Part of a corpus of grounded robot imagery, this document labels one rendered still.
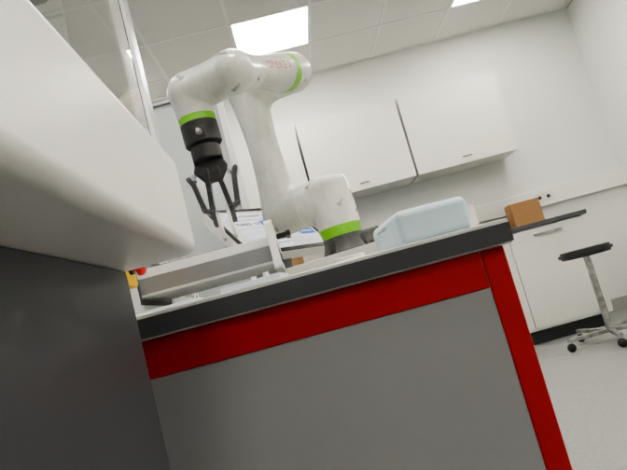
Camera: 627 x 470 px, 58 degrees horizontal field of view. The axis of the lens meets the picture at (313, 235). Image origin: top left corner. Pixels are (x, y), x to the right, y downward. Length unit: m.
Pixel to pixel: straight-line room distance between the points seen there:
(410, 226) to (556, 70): 5.28
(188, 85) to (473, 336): 0.97
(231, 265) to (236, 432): 0.63
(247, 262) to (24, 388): 0.94
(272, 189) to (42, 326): 1.38
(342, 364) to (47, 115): 0.48
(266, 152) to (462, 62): 4.08
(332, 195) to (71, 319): 1.27
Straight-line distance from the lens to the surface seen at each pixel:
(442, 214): 0.72
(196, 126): 1.41
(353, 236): 1.64
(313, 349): 0.68
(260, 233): 2.31
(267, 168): 1.75
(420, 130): 4.99
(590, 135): 5.85
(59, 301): 0.43
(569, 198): 5.57
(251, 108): 1.81
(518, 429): 0.73
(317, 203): 1.65
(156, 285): 1.30
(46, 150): 0.28
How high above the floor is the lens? 0.72
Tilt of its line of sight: 7 degrees up
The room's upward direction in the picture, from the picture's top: 15 degrees counter-clockwise
